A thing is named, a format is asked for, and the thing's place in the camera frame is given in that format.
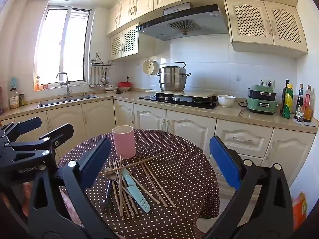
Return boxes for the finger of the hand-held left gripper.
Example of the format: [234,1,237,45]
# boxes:
[0,117,42,145]
[5,123,74,158]

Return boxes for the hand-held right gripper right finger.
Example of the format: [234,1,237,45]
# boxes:
[203,136,293,239]

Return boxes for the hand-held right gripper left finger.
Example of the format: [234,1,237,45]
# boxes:
[27,137,117,239]

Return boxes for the metal spoon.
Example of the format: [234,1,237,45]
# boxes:
[103,168,117,202]

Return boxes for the pink ceramic cup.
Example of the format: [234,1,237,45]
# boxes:
[112,125,136,159]

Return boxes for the teal knife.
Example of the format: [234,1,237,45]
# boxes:
[122,169,151,213]

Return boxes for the black handled fork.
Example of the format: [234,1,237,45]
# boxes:
[100,179,112,213]

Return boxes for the pile of wooden chopsticks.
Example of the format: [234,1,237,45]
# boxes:
[99,154,176,220]

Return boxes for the clear bottle pale contents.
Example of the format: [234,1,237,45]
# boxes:
[9,87,20,109]

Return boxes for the stainless steel sink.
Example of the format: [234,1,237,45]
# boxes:
[37,93,99,108]

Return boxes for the metal faucet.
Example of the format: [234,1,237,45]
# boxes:
[56,72,73,99]

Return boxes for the brown polka-dot tablecloth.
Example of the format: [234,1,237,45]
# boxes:
[58,129,220,239]

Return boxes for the floral cloth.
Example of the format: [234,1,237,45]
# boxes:
[21,179,83,227]

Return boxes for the cream base cabinets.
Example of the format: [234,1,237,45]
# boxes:
[0,99,317,205]

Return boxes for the green electric cooker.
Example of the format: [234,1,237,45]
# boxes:
[246,85,278,115]

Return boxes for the black glass gas stove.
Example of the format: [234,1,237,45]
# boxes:
[138,93,220,110]

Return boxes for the white framed window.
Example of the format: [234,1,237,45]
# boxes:
[33,4,94,91]

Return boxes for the green yellow bottle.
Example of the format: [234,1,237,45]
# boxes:
[282,84,294,119]

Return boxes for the orange plastic bag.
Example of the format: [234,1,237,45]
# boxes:
[291,191,308,231]

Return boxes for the dark sauce bottle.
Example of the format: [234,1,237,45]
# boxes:
[295,84,304,120]

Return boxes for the stainless steel steamer pot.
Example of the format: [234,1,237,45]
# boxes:
[156,61,192,92]

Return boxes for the dark oil bottle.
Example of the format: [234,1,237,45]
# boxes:
[281,80,291,115]

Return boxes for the amber bottle red cap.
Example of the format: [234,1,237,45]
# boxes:
[303,85,313,123]

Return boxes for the cream perforated colander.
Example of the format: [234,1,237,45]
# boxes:
[142,60,159,75]

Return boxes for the narrow lattice door cabinet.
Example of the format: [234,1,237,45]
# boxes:
[110,24,139,61]

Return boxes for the wide lattice door cabinet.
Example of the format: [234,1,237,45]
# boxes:
[224,0,309,59]

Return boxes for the grey range hood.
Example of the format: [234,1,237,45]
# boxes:
[136,2,229,41]

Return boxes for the metal wall utensil rack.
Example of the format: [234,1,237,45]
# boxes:
[90,53,115,67]

